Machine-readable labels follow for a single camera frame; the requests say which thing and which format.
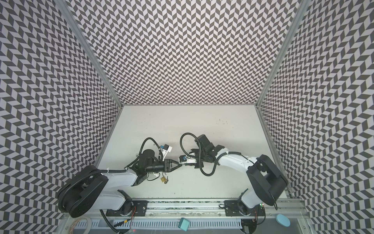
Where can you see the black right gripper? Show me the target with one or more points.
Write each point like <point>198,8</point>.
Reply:
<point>197,159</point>

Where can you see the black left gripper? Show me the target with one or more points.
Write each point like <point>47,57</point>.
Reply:
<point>168,165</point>

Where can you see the small brass padlock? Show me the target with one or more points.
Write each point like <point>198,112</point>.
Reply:
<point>164,178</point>

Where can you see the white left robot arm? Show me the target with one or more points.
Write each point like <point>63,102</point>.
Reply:
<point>92,189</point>

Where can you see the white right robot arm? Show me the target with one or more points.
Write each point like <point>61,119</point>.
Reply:
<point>266,179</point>

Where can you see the teal square block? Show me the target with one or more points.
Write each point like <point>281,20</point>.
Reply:
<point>184,224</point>

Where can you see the light blue oval object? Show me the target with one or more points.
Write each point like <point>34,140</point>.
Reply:
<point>283,220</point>

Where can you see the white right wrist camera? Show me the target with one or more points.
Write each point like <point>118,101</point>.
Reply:
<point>187,160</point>

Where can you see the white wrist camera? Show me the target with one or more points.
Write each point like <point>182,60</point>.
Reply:
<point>187,160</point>
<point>165,149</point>

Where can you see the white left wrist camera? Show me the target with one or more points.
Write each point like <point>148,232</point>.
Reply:
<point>165,149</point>

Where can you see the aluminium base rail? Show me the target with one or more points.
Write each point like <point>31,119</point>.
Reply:
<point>213,208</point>

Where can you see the aluminium right corner post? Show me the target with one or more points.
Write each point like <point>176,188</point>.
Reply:
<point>301,11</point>

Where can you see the aluminium corner post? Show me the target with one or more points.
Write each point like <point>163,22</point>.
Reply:
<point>67,14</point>
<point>301,11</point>

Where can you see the aluminium left corner post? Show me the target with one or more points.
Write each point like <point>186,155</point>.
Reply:
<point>67,14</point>

